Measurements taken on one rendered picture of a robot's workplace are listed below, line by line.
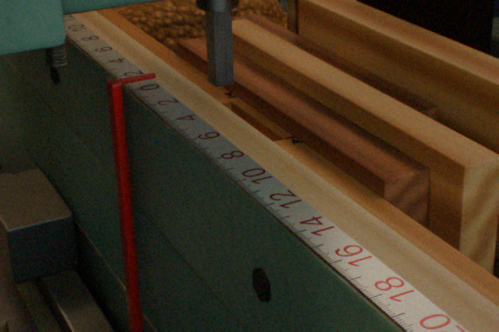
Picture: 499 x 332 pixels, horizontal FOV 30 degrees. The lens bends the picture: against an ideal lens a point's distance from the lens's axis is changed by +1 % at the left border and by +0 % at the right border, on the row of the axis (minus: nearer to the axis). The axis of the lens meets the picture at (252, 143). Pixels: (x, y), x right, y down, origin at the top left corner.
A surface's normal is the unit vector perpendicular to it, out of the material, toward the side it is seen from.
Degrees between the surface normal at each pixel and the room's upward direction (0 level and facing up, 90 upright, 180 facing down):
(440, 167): 90
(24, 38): 90
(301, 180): 0
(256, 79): 0
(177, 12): 40
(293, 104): 0
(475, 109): 90
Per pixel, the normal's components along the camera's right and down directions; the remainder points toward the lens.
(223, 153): -0.03, -0.91
